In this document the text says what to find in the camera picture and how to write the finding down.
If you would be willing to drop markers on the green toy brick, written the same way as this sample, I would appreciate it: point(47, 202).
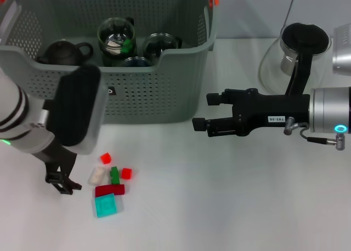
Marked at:
point(115, 176)
point(126, 46)

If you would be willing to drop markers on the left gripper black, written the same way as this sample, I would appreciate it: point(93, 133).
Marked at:
point(60, 157)

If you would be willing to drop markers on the small red toy cube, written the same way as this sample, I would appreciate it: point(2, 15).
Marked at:
point(126, 174)
point(106, 158)

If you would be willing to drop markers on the teal square toy plate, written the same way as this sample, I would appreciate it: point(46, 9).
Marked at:
point(105, 205)

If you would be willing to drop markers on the grey perforated plastic storage bin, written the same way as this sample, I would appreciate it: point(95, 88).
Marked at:
point(164, 97)

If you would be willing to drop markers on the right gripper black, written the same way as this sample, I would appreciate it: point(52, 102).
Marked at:
point(274, 108)

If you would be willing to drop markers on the dark clay teapot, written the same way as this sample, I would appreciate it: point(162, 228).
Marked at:
point(63, 53)

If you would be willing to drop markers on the dark red curved brick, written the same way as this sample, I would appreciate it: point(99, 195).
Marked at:
point(109, 190)

